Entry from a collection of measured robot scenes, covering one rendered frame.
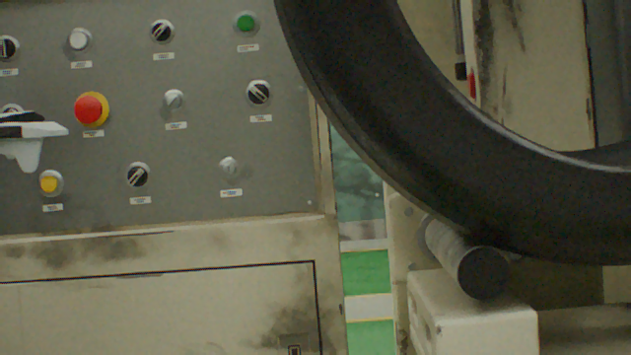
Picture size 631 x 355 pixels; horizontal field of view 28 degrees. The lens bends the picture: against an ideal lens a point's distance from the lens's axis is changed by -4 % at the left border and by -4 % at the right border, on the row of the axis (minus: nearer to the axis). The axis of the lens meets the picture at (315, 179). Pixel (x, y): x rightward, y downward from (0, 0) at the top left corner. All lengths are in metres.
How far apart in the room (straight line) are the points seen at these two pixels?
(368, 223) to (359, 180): 0.34
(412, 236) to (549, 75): 0.24
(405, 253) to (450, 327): 0.35
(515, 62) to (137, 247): 0.64
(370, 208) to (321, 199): 8.61
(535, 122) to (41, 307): 0.77
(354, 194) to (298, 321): 8.65
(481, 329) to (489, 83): 0.43
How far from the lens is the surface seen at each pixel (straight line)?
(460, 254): 1.12
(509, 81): 1.47
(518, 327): 1.11
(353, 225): 10.46
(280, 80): 1.86
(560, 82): 1.48
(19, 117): 1.69
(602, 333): 1.31
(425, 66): 1.05
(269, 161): 1.86
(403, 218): 1.44
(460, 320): 1.11
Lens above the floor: 1.05
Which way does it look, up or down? 3 degrees down
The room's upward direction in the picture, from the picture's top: 5 degrees counter-clockwise
